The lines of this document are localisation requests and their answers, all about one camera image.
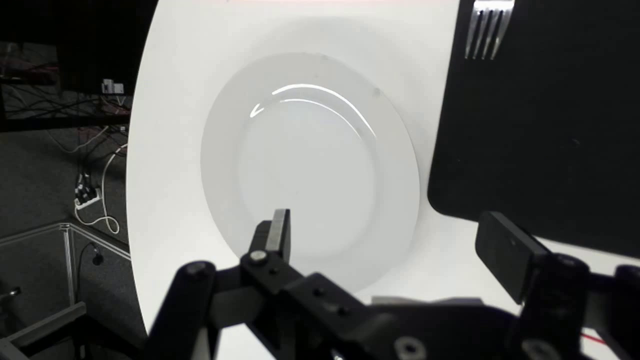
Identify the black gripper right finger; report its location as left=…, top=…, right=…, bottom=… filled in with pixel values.
left=476, top=210, right=552, bottom=305

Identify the white power cable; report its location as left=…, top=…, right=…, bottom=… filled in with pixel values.
left=69, top=142, right=129, bottom=236

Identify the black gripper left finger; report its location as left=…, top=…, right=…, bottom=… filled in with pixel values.
left=246, top=207, right=293, bottom=268

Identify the silver fork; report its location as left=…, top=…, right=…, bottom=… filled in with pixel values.
left=464, top=0, right=516, bottom=62

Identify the round white pedestal table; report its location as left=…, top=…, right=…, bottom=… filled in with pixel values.
left=125, top=0, right=640, bottom=360

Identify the grey office chair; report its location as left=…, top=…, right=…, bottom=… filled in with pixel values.
left=0, top=219, right=135, bottom=360

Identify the black placemat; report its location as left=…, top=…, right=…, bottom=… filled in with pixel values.
left=426, top=0, right=640, bottom=257

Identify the white round plate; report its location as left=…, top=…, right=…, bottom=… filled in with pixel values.
left=197, top=51, right=423, bottom=292

